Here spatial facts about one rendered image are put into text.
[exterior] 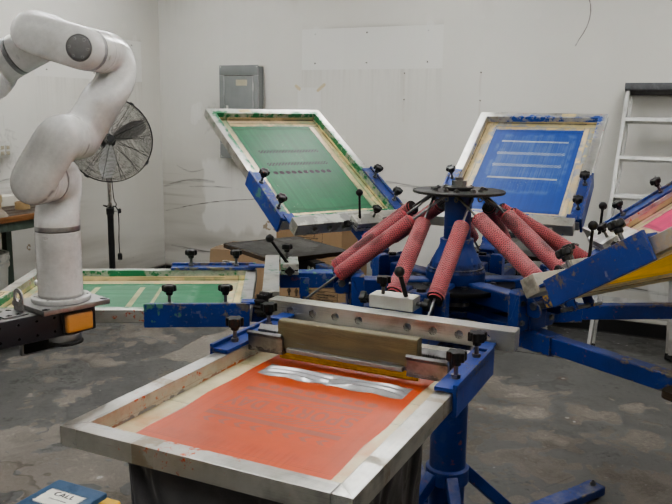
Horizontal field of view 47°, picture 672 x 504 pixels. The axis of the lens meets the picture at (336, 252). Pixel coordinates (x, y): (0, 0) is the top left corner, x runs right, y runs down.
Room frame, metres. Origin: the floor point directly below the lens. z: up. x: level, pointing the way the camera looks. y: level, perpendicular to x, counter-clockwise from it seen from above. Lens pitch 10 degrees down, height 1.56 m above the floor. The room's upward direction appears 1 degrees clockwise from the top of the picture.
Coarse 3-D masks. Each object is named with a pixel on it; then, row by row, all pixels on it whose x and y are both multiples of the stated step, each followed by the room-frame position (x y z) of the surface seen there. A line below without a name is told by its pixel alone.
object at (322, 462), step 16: (400, 384) 1.64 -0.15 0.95; (416, 384) 1.64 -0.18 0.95; (368, 400) 1.54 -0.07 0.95; (384, 400) 1.54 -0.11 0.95; (400, 400) 1.54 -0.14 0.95; (368, 416) 1.45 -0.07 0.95; (384, 416) 1.45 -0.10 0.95; (352, 432) 1.37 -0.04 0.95; (368, 432) 1.37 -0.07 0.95; (240, 448) 1.30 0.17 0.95; (256, 448) 1.30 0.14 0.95; (272, 448) 1.30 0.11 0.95; (288, 448) 1.30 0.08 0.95; (304, 448) 1.30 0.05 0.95; (320, 448) 1.30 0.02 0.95; (336, 448) 1.30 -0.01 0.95; (352, 448) 1.30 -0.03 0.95; (272, 464) 1.23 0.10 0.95; (288, 464) 1.23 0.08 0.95; (304, 464) 1.24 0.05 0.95; (320, 464) 1.24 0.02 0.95; (336, 464) 1.24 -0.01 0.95
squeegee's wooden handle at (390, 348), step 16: (288, 320) 1.78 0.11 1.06; (304, 320) 1.78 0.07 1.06; (288, 336) 1.77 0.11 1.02; (304, 336) 1.75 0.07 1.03; (320, 336) 1.74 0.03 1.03; (336, 336) 1.72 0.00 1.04; (352, 336) 1.70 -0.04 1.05; (368, 336) 1.68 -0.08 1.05; (384, 336) 1.67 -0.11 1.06; (400, 336) 1.66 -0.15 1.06; (320, 352) 1.74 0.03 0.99; (336, 352) 1.72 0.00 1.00; (352, 352) 1.70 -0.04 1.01; (368, 352) 1.68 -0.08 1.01; (384, 352) 1.66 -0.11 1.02; (400, 352) 1.65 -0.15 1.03; (416, 352) 1.63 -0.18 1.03
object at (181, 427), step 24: (288, 360) 1.79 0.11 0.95; (240, 384) 1.62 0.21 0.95; (288, 384) 1.63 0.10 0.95; (312, 384) 1.63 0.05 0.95; (192, 408) 1.48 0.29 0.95; (144, 432) 1.36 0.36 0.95; (168, 432) 1.36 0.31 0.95; (192, 432) 1.36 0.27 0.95; (216, 432) 1.36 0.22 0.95; (240, 432) 1.37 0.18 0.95
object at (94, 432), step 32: (256, 352) 1.84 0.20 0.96; (160, 384) 1.52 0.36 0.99; (192, 384) 1.60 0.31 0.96; (96, 416) 1.35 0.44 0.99; (128, 416) 1.41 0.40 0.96; (416, 416) 1.37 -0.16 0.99; (96, 448) 1.27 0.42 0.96; (128, 448) 1.24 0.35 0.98; (160, 448) 1.22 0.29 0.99; (192, 448) 1.22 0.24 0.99; (384, 448) 1.23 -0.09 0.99; (416, 448) 1.30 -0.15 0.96; (224, 480) 1.15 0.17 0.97; (256, 480) 1.13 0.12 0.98; (288, 480) 1.11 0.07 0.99; (320, 480) 1.11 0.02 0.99; (352, 480) 1.11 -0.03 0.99; (384, 480) 1.16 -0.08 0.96
